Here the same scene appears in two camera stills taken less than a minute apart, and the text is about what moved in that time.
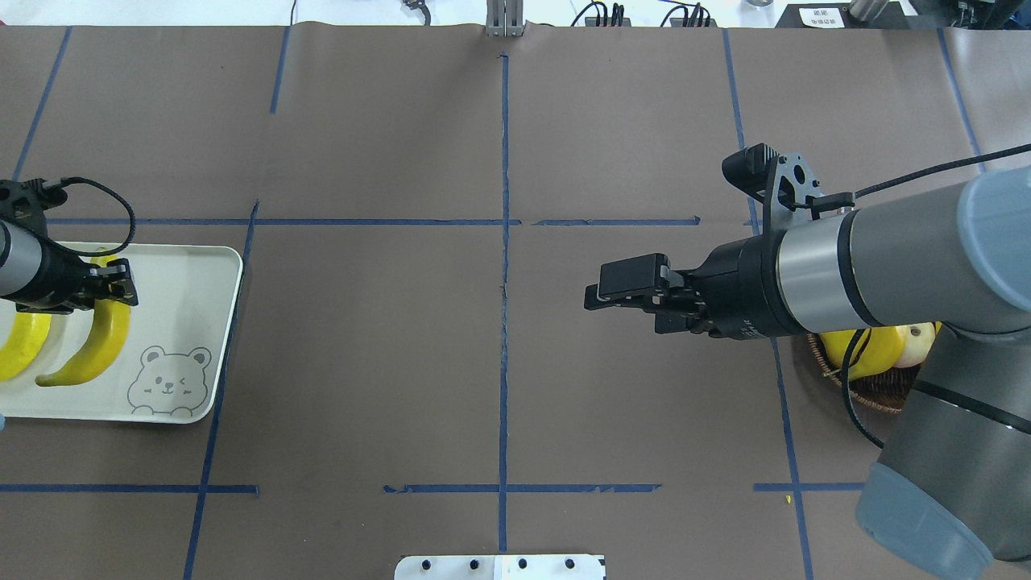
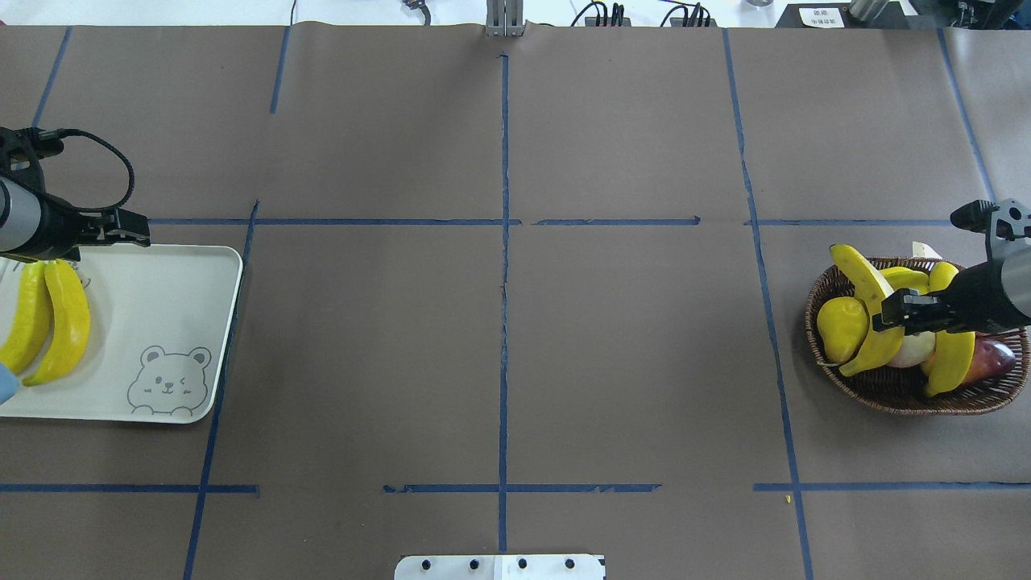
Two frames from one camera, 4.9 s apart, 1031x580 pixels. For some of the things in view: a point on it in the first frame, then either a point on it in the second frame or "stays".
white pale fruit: (918, 340) stays
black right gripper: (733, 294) → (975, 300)
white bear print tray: (167, 366) stays
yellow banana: (112, 323) → (71, 321)
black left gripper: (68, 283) → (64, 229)
